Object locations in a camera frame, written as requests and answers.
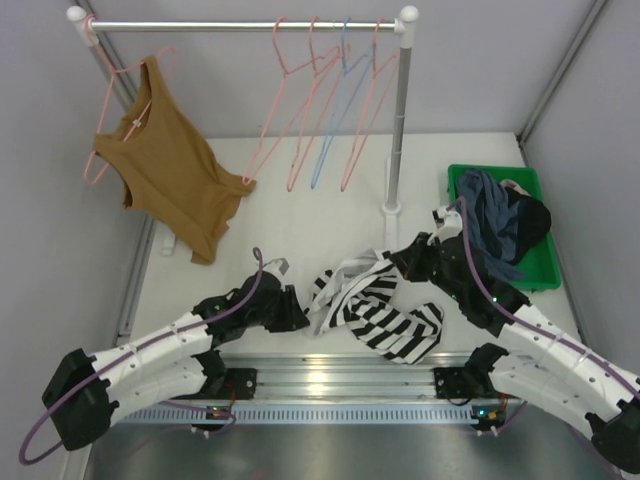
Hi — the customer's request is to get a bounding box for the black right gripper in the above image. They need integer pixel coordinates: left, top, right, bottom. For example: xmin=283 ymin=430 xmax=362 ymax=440
xmin=391 ymin=231 xmax=466 ymax=302

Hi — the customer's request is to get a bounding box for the black white striped tank top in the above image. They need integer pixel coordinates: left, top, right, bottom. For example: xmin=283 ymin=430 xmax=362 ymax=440
xmin=305 ymin=250 xmax=445 ymax=365

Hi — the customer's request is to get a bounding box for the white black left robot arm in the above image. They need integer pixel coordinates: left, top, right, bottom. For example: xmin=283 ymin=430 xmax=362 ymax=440
xmin=42 ymin=272 xmax=309 ymax=451

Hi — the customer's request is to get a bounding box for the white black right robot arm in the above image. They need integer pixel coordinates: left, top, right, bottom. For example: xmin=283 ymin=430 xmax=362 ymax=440
xmin=388 ymin=233 xmax=639 ymax=474

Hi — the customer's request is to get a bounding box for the blue hanger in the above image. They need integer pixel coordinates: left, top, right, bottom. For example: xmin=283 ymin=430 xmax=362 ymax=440
xmin=310 ymin=17 xmax=371 ymax=190

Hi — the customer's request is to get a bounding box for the brown tank top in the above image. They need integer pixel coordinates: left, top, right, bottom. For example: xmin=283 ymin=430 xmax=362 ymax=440
xmin=93 ymin=56 xmax=256 ymax=265

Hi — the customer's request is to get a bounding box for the pink hanger under brown top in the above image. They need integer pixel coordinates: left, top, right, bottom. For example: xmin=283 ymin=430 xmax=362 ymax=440
xmin=83 ymin=14 xmax=180 ymax=187

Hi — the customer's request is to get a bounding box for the blue grey garment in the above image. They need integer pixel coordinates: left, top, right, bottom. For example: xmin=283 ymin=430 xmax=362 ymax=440
xmin=456 ymin=169 xmax=524 ymax=282

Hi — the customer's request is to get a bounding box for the green plastic bin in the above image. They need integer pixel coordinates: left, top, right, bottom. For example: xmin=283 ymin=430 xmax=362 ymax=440
xmin=447 ymin=164 xmax=561 ymax=292

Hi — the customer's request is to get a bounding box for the pink garment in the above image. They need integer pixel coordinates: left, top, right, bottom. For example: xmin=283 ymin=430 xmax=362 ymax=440
xmin=500 ymin=179 xmax=531 ymax=198

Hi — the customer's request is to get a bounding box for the black garment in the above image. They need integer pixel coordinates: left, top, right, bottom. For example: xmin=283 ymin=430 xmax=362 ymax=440
xmin=506 ymin=188 xmax=552 ymax=265

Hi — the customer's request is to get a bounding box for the white clothes rack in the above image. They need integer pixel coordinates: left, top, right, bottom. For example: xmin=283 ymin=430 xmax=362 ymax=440
xmin=66 ymin=1 xmax=419 ymax=249

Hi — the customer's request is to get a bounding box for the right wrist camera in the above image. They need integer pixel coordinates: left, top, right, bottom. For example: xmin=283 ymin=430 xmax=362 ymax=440
xmin=429 ymin=206 xmax=463 ymax=244

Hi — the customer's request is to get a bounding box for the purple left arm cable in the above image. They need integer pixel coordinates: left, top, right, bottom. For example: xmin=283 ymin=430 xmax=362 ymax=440
xmin=18 ymin=246 xmax=274 ymax=464

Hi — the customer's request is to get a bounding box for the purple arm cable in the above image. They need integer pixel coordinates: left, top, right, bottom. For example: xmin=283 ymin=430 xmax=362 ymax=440
xmin=18 ymin=246 xmax=274 ymax=464
xmin=449 ymin=195 xmax=640 ymax=480

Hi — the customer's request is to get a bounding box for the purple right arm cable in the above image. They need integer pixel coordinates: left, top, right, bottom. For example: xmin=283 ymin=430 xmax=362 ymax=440
xmin=449 ymin=195 xmax=640 ymax=480

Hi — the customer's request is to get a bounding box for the aluminium rail frame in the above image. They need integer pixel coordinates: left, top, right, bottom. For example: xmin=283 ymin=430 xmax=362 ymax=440
xmin=82 ymin=219 xmax=640 ymax=480

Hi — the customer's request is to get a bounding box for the white slotted cable duct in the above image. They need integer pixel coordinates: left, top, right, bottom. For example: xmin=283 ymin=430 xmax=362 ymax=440
xmin=123 ymin=404 xmax=479 ymax=425

